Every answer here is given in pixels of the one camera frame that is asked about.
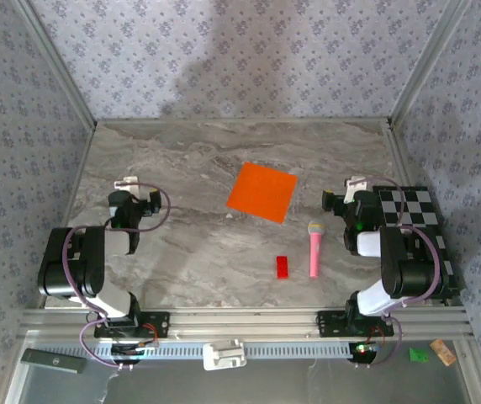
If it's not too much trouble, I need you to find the black and white chessboard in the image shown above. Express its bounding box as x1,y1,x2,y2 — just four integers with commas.
370,185,463,300

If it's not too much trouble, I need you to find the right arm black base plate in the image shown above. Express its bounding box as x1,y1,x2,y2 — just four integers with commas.
316,310,394,339

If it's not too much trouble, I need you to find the flat black rectangular device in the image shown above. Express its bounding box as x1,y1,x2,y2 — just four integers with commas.
20,348,87,375

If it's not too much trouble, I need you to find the grey slotted cable duct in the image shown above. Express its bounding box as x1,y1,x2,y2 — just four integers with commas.
34,341,393,361

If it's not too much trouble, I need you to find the brown cardboard piece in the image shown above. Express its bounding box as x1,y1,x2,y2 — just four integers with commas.
429,338,457,367

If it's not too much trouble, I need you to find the aluminium mounting rail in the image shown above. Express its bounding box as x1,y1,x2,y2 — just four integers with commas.
17,306,475,342

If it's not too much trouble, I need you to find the aluminium table side rail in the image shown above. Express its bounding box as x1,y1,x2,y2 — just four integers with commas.
385,119,416,190

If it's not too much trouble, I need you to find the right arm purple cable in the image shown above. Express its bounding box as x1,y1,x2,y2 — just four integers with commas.
349,176,441,370

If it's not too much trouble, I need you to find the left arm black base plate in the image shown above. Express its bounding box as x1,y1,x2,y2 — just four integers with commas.
93,311,171,340

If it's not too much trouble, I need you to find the aluminium frame post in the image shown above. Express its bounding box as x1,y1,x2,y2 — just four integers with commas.
11,0,98,130
389,0,475,127

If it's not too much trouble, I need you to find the white plastic holder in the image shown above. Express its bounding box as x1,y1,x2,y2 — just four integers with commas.
202,338,248,371

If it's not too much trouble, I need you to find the pink toy microphone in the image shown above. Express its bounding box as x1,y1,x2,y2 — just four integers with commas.
306,219,326,279

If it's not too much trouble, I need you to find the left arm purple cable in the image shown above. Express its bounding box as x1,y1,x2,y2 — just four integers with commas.
61,183,172,371

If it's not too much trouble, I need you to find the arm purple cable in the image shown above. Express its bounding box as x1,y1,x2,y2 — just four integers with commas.
349,176,441,370
61,183,172,371

